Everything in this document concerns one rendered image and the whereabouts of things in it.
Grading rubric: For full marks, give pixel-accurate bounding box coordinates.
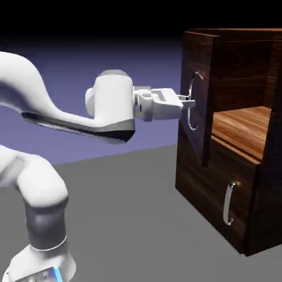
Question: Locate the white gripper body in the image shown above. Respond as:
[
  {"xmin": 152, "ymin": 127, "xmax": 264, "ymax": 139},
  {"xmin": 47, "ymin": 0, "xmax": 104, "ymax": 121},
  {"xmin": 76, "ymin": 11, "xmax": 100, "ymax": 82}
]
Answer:
[{"xmin": 151, "ymin": 88, "xmax": 184, "ymax": 121}]

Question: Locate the long curved silver door handle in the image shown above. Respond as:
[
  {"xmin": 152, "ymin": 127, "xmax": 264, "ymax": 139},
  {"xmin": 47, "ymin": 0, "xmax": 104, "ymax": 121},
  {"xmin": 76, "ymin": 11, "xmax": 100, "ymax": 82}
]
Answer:
[{"xmin": 186, "ymin": 70, "xmax": 205, "ymax": 131}]

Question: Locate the tall dark wood cabinet door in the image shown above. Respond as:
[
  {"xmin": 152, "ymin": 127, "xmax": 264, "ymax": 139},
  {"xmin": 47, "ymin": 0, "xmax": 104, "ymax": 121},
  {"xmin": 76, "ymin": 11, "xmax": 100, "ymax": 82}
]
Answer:
[{"xmin": 177, "ymin": 31, "xmax": 220, "ymax": 167}]

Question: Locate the wide dark wood cabinet door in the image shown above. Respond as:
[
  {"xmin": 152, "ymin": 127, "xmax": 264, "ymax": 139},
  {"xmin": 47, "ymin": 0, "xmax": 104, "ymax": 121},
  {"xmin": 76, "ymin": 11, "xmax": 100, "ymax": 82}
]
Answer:
[{"xmin": 175, "ymin": 135, "xmax": 261, "ymax": 257}]

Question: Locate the dark wood cabinet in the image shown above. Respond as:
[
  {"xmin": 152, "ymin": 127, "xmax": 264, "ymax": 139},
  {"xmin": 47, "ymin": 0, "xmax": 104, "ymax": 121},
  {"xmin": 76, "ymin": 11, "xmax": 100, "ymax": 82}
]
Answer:
[{"xmin": 175, "ymin": 28, "xmax": 282, "ymax": 258}]

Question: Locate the short curved silver door handle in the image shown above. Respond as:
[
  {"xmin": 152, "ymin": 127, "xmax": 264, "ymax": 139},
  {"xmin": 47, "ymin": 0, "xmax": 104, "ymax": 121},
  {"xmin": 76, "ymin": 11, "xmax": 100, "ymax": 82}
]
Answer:
[{"xmin": 223, "ymin": 181, "xmax": 238, "ymax": 227}]

